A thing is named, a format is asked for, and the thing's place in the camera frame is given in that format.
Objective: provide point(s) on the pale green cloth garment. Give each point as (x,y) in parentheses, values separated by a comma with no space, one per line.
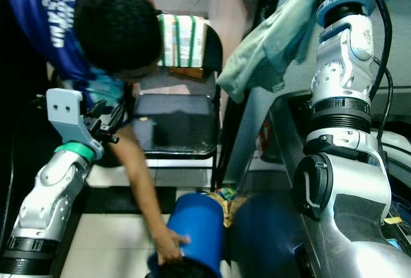
(270,40)

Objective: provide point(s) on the blue plastic bucket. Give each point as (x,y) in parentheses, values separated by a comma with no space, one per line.
(199,230)

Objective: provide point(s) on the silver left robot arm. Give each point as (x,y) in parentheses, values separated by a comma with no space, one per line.
(48,194)

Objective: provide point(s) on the person's bare forearm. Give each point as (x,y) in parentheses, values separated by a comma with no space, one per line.
(140,175)

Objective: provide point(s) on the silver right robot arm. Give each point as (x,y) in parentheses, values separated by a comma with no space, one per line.
(347,182)

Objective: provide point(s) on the person's bare hand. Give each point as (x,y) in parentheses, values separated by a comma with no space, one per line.
(169,246)

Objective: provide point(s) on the black metal chair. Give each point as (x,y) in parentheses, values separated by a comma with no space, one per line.
(176,124)

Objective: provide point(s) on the person in blue shirt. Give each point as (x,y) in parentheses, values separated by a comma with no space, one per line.
(51,8)

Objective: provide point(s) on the green white box stack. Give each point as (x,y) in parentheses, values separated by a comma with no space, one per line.
(185,39)

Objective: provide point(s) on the colourful yellow packet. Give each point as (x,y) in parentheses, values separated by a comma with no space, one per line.
(226,198)

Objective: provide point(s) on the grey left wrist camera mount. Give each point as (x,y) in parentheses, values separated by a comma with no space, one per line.
(65,111)

